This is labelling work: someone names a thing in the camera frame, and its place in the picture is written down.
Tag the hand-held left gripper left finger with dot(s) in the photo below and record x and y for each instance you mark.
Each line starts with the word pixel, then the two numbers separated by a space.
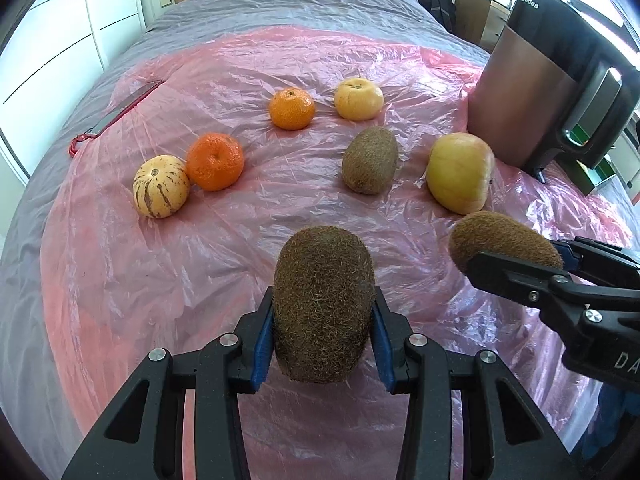
pixel 262 346

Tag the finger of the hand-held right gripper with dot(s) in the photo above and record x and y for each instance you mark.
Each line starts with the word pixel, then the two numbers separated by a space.
pixel 510 275
pixel 600 260

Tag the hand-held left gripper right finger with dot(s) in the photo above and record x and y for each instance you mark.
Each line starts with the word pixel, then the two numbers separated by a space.
pixel 382 346

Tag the brown fuzzy kiwi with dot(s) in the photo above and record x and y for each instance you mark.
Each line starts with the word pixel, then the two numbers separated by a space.
pixel 495 235
pixel 370 160
pixel 322 305

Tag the green tray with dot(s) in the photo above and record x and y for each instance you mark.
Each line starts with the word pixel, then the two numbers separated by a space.
pixel 597 177

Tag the yellow-red apple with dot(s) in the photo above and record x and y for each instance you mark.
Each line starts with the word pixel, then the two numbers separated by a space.
pixel 460 175

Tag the striped yellow melon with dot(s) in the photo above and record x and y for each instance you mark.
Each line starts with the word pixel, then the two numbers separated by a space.
pixel 160 187

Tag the large orange mandarin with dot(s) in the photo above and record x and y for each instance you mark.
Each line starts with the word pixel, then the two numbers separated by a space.
pixel 215 162

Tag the pink plastic sheet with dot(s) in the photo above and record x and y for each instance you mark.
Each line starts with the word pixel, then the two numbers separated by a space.
pixel 240 230

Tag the black and brown appliance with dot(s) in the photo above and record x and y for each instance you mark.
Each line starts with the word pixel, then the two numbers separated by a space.
pixel 525 85

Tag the pale yellow citrus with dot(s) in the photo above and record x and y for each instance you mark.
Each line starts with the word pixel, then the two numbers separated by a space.
pixel 358 100

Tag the small orange mandarin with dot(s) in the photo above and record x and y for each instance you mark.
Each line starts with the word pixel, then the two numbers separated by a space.
pixel 291 109

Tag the wooden drawer cabinet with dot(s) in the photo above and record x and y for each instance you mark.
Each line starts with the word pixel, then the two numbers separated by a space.
pixel 475 15

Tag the black backpack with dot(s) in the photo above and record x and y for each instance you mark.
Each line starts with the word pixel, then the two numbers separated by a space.
pixel 437 2

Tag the bed with grey cover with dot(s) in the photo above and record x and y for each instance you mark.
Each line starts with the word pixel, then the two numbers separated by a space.
pixel 300 12

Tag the white wardrobe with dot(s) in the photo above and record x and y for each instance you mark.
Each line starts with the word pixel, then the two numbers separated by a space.
pixel 75 15

